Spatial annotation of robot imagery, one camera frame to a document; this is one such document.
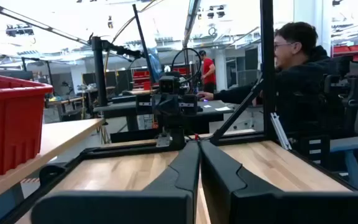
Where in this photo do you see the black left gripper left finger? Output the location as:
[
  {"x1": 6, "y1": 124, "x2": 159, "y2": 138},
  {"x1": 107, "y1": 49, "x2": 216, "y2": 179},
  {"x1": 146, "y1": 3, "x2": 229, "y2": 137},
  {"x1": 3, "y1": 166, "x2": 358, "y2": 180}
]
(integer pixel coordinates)
[{"x1": 31, "y1": 141, "x2": 201, "y2": 224}]

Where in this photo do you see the grey-blue bench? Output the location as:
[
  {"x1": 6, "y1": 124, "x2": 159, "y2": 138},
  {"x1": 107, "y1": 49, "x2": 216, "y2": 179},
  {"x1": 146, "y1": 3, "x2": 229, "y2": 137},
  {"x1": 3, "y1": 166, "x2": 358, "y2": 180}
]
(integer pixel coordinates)
[{"x1": 329, "y1": 136, "x2": 358, "y2": 190}]

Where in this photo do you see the person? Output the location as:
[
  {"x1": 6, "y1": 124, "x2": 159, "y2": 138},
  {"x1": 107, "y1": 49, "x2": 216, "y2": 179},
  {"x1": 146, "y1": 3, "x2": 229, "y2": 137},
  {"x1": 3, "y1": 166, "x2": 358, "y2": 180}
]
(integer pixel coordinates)
[
  {"x1": 198, "y1": 49, "x2": 217, "y2": 94},
  {"x1": 196, "y1": 21, "x2": 354, "y2": 141}
]

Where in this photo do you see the red plastic laundry bin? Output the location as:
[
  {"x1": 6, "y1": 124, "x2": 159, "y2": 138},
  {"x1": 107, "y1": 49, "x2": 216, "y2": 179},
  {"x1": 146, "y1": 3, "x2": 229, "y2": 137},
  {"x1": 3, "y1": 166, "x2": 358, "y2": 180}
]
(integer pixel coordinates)
[{"x1": 0, "y1": 71, "x2": 54, "y2": 186}]

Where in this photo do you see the black desk pole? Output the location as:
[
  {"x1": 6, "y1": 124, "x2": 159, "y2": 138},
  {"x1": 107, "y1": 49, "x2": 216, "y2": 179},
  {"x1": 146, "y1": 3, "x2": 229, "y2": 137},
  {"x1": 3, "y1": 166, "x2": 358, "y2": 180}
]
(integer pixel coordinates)
[{"x1": 88, "y1": 35, "x2": 144, "y2": 108}]

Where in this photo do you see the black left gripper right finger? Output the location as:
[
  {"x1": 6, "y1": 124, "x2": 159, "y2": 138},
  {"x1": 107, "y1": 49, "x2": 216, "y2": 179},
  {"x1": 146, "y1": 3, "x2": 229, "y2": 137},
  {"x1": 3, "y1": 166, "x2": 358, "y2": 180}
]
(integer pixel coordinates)
[{"x1": 200, "y1": 141, "x2": 358, "y2": 224}]

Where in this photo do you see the red storage bin stack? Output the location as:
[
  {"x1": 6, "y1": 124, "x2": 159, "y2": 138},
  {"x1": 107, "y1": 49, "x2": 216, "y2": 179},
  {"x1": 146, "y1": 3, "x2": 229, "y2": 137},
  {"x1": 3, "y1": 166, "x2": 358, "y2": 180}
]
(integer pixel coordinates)
[
  {"x1": 132, "y1": 70, "x2": 152, "y2": 91},
  {"x1": 333, "y1": 44, "x2": 358, "y2": 62}
]

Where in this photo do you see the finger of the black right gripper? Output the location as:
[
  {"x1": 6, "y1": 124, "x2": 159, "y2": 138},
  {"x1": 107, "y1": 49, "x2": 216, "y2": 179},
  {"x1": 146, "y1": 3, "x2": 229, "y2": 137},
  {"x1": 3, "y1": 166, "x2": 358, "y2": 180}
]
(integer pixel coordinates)
[
  {"x1": 152, "y1": 94, "x2": 167, "y2": 118},
  {"x1": 166, "y1": 94, "x2": 180, "y2": 118}
]

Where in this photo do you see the black operator desk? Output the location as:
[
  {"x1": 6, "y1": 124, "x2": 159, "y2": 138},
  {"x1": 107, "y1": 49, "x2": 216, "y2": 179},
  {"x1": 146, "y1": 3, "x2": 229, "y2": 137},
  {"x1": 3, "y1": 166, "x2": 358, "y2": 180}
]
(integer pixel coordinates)
[{"x1": 93, "y1": 99, "x2": 234, "y2": 144}]

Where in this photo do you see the light wood side table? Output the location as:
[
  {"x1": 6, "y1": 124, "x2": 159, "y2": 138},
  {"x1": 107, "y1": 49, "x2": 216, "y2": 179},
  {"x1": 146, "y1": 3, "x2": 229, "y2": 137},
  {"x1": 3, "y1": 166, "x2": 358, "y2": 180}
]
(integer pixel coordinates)
[{"x1": 0, "y1": 118, "x2": 105, "y2": 208}]

